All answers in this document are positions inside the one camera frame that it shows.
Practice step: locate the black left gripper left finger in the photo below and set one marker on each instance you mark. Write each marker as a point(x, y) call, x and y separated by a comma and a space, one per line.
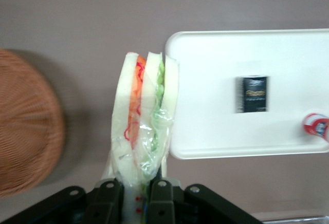
point(102, 203)

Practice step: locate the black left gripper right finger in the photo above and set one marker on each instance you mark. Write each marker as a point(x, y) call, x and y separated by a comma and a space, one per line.
point(164, 203)

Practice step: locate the plastic-wrapped triangle sandwich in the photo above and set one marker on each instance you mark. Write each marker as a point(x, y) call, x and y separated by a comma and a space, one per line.
point(128, 105)

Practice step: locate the woven wicker basket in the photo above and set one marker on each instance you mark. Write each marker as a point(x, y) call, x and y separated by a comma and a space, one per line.
point(25, 121)

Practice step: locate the cream plastic tray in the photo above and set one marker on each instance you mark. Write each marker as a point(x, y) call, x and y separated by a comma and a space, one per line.
point(205, 80)

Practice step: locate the small black chocolate box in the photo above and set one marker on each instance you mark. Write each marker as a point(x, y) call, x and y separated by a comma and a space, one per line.
point(253, 94)

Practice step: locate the red gum bottle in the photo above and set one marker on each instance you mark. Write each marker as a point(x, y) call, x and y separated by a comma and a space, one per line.
point(314, 125)

